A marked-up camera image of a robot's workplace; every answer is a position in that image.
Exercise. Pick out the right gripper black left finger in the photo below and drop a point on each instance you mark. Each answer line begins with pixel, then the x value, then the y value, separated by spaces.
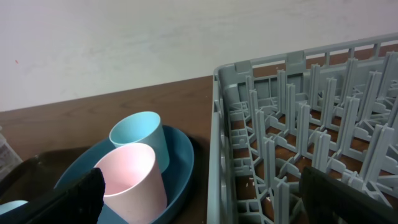
pixel 81 201

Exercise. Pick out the brown serving tray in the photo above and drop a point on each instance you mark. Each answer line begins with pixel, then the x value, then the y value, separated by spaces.
pixel 39 175

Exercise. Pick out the dark blue plate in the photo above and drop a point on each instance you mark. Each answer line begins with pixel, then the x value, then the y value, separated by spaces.
pixel 177 177

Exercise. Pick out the light blue bowl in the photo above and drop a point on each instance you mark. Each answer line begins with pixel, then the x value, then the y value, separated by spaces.
pixel 6 207

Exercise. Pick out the clear plastic bin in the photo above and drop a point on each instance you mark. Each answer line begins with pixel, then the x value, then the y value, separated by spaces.
pixel 9 159

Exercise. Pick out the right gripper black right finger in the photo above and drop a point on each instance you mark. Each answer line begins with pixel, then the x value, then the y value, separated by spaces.
pixel 326 200

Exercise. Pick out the pink cup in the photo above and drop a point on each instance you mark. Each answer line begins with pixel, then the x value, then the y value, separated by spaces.
pixel 134 188

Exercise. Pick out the grey dishwasher rack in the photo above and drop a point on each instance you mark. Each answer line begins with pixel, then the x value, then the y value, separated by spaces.
pixel 333 108

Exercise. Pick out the light blue cup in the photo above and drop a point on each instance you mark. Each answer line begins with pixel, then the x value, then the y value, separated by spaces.
pixel 143 127

